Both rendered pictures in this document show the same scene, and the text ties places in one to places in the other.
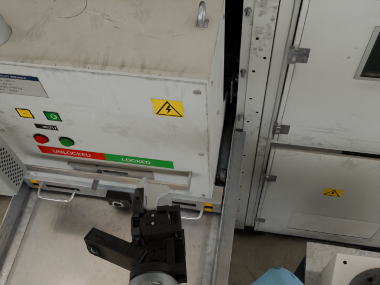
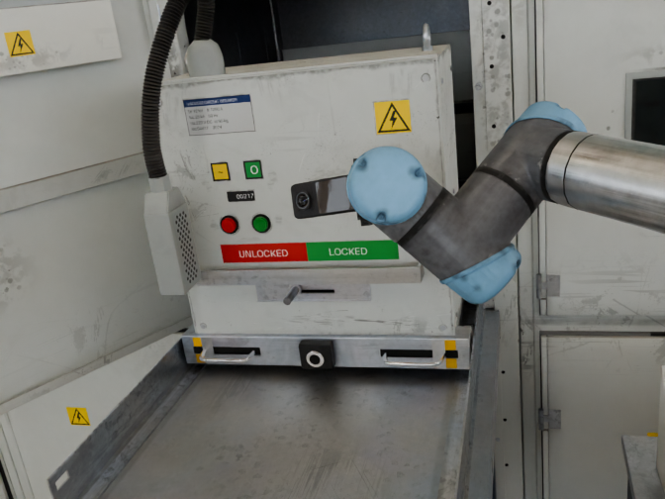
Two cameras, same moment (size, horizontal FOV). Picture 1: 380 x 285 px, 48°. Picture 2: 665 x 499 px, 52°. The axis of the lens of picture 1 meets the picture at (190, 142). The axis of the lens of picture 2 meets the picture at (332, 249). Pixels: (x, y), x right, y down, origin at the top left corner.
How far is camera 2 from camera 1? 0.77 m
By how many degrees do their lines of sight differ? 39
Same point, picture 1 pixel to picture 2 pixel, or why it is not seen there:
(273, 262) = not seen: outside the picture
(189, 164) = not seen: hidden behind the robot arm
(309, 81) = not seen: hidden behind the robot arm
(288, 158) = (570, 356)
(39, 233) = (194, 408)
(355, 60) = (617, 131)
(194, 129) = (425, 154)
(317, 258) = (645, 451)
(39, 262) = (189, 434)
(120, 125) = (333, 169)
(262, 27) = (497, 108)
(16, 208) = (165, 376)
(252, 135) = (510, 318)
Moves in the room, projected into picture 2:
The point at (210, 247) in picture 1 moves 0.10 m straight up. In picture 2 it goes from (458, 406) to (454, 351)
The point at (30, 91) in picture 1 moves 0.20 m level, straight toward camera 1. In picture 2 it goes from (237, 124) to (289, 137)
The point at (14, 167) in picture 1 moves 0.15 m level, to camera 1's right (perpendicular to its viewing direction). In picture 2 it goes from (191, 253) to (278, 244)
